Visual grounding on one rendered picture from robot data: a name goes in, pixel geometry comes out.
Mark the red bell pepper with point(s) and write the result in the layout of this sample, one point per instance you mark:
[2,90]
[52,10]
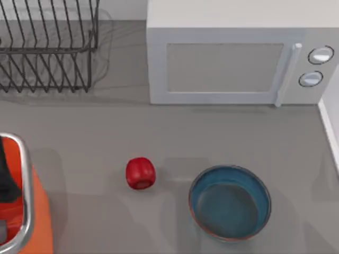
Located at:
[140,173]

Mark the pale microwave door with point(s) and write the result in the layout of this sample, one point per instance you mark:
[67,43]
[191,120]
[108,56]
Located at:
[225,68]

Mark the blue bowl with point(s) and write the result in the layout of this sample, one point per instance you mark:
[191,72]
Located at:
[230,203]

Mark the white microwave knob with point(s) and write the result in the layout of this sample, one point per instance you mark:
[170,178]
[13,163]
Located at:
[310,79]
[321,54]

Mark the pale microwave oven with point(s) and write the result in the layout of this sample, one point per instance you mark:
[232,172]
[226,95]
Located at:
[307,34]

